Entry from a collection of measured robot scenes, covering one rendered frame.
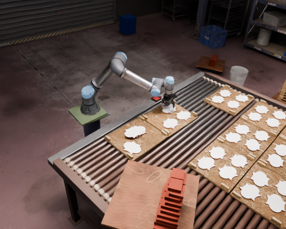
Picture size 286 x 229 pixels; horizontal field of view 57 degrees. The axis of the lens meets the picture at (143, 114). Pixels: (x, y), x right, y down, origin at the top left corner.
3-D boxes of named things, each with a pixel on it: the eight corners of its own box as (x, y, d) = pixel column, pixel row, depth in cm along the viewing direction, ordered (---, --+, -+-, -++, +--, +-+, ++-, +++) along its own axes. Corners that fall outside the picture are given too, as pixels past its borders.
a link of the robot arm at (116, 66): (109, 62, 209) (162, 91, 217) (113, 56, 217) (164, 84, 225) (104, 72, 217) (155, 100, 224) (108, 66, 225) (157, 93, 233)
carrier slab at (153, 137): (104, 138, 219) (103, 137, 218) (139, 118, 242) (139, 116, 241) (132, 162, 200) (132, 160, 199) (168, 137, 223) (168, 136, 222)
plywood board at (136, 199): (101, 225, 148) (101, 223, 147) (128, 161, 186) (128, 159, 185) (189, 251, 139) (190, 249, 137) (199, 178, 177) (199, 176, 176)
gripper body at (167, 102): (161, 103, 245) (161, 92, 238) (167, 100, 250) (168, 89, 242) (167, 107, 241) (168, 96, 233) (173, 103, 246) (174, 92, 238)
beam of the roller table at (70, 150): (48, 163, 203) (46, 158, 199) (199, 75, 326) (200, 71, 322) (54, 170, 199) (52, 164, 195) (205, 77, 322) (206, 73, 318)
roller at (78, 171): (72, 175, 193) (72, 170, 190) (214, 83, 308) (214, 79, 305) (76, 179, 190) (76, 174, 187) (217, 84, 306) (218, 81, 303)
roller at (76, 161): (65, 167, 198) (64, 163, 195) (206, 80, 314) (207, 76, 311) (69, 171, 196) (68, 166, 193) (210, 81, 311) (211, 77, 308)
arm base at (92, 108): (79, 108, 254) (77, 100, 247) (92, 102, 261) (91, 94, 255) (87, 116, 245) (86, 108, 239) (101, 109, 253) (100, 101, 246)
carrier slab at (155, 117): (140, 117, 243) (140, 116, 242) (170, 101, 266) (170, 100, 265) (169, 137, 224) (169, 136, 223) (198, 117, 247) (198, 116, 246)
